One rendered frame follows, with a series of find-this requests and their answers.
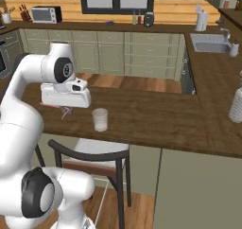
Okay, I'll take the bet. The green base cupboard run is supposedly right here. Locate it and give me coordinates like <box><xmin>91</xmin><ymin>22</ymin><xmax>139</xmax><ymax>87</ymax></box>
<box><xmin>18</xmin><ymin>28</ymin><xmax>187</xmax><ymax>81</ymax></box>

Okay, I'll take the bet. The clear glass cup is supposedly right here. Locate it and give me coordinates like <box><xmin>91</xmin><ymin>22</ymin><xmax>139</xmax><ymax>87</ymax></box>
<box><xmin>91</xmin><ymin>108</ymin><xmax>110</xmax><ymax>132</ymax></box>

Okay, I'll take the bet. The built-in oven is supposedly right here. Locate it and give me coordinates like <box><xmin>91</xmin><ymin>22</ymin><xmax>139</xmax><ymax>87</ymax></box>
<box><xmin>0</xmin><ymin>30</ymin><xmax>24</xmax><ymax>79</ymax></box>

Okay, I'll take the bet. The dark grey canister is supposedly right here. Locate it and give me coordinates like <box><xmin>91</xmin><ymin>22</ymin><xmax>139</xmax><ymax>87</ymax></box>
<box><xmin>143</xmin><ymin>11</ymin><xmax>155</xmax><ymax>28</ymax></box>

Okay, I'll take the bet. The pink straw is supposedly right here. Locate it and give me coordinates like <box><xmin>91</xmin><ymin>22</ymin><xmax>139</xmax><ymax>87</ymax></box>
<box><xmin>39</xmin><ymin>101</ymin><xmax>74</xmax><ymax>120</ymax></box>

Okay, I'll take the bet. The dark chair with white seat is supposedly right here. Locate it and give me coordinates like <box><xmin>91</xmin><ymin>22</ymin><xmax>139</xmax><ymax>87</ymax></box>
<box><xmin>34</xmin><ymin>138</ymin><xmax>132</xmax><ymax>229</ymax></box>

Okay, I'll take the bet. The black framed window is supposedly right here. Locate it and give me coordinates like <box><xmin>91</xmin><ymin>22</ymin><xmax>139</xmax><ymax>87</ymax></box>
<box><xmin>78</xmin><ymin>0</ymin><xmax>156</xmax><ymax>15</ymax></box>

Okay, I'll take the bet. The dark dishwasher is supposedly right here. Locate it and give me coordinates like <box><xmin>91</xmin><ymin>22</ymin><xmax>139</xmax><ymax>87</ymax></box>
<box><xmin>181</xmin><ymin>45</ymin><xmax>199</xmax><ymax>96</ymax></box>

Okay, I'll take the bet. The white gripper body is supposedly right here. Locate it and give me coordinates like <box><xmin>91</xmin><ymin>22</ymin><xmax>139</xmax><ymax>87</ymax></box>
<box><xmin>40</xmin><ymin>82</ymin><xmax>93</xmax><ymax>110</ymax></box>

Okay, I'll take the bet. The silver tap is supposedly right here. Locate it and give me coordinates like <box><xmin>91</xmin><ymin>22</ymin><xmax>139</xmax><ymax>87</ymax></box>
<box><xmin>219</xmin><ymin>26</ymin><xmax>232</xmax><ymax>42</ymax></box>

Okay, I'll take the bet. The white soap dispenser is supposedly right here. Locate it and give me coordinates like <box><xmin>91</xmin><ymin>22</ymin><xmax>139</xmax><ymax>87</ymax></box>
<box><xmin>229</xmin><ymin>39</ymin><xmax>241</xmax><ymax>58</ymax></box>

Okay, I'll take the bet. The green counter cupboard panel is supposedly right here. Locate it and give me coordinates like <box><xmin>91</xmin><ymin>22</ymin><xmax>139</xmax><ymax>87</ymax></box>
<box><xmin>128</xmin><ymin>143</ymin><xmax>242</xmax><ymax>229</ymax></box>

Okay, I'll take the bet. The steel sink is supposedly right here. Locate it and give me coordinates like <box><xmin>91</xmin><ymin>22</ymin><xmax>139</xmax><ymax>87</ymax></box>
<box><xmin>189</xmin><ymin>33</ymin><xmax>233</xmax><ymax>54</ymax></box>

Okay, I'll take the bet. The knife block with knives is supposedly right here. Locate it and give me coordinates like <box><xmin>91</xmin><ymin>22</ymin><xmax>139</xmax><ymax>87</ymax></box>
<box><xmin>18</xmin><ymin>4</ymin><xmax>33</xmax><ymax>23</ymax></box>

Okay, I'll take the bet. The white paper towel roll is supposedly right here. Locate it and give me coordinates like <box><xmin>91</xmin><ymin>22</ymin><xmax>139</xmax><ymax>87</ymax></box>
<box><xmin>194</xmin><ymin>9</ymin><xmax>210</xmax><ymax>32</ymax></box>

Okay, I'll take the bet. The white pot with utensils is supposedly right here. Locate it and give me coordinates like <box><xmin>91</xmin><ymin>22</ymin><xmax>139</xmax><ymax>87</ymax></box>
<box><xmin>0</xmin><ymin>6</ymin><xmax>16</xmax><ymax>26</ymax></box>

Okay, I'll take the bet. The silver toaster oven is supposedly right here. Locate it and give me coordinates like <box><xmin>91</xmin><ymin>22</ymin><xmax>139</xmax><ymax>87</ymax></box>
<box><xmin>30</xmin><ymin>5</ymin><xmax>63</xmax><ymax>25</ymax></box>

